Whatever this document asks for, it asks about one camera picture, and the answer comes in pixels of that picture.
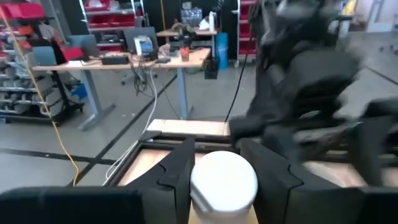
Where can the grey monitor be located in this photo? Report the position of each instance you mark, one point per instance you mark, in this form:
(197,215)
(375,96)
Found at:
(130,37)

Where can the white shelf with red bins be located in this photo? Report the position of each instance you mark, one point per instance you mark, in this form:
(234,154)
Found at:
(109,20)

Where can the red bin shelf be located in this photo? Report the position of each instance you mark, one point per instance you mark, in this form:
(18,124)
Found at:
(247,43)

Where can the black hanging power box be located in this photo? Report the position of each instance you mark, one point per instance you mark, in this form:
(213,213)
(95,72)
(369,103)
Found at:
(211,67)

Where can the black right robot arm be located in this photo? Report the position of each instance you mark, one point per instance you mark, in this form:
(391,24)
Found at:
(311,77)

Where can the long wooden desk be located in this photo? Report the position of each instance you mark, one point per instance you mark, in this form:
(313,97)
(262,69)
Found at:
(186,60)

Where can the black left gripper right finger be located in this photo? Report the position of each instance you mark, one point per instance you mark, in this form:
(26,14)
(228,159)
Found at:
(280,193)

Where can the small tablet screen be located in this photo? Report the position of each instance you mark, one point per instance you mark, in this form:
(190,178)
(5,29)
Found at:
(143,45)

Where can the wooden arm base board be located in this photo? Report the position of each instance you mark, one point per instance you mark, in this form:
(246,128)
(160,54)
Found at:
(186,127)

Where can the small wooden desk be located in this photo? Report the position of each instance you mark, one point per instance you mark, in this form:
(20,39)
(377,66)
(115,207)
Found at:
(168,32)

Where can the red cup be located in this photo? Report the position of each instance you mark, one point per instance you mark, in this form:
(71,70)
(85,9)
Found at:
(185,53)

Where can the blue bin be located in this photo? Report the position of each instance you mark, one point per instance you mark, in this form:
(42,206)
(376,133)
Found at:
(221,46)

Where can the flat black box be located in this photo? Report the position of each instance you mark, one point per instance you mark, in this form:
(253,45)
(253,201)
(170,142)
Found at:
(115,59)

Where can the large yellow paint bottle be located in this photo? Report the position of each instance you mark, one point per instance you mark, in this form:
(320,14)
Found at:
(224,180)

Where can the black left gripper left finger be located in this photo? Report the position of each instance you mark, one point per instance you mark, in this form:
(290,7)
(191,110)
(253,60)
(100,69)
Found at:
(174,186)

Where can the parts bin rack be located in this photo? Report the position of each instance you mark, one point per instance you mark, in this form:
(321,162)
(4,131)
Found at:
(18,90)

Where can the black table frame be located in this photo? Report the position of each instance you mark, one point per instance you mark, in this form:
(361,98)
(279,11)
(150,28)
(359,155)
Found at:
(186,144)

